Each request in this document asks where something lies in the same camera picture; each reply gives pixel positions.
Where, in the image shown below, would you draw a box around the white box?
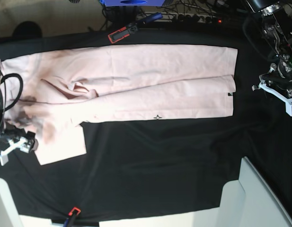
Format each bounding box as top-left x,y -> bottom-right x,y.
219,156 -> 292,227
0,178 -> 23,227

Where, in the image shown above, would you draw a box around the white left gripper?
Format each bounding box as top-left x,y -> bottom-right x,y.
252,63 -> 292,116

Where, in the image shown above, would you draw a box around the pink T-shirt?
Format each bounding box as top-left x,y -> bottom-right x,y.
2,44 -> 238,165

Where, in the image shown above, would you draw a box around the orange black clamp top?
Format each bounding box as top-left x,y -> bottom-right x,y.
107,13 -> 163,44

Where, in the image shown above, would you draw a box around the blue clamp bottom edge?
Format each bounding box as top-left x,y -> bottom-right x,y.
63,207 -> 81,227

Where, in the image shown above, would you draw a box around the white box right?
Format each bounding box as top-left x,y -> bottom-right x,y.
219,156 -> 292,227

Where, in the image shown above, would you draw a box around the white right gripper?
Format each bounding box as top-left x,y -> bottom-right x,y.
0,131 -> 38,166

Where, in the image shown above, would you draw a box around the black power strip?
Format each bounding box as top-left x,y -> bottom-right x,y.
158,13 -> 223,24

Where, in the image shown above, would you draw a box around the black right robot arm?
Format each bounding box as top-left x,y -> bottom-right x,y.
0,60 -> 38,166

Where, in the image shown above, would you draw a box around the white box left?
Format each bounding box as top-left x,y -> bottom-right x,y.
0,178 -> 23,227

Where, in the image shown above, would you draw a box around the black table cloth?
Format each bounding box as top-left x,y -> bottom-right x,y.
0,29 -> 292,222

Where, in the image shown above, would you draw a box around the blue plastic box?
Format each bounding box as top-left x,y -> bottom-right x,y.
100,0 -> 165,7

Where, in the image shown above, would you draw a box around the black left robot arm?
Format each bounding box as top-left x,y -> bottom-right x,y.
242,0 -> 292,116

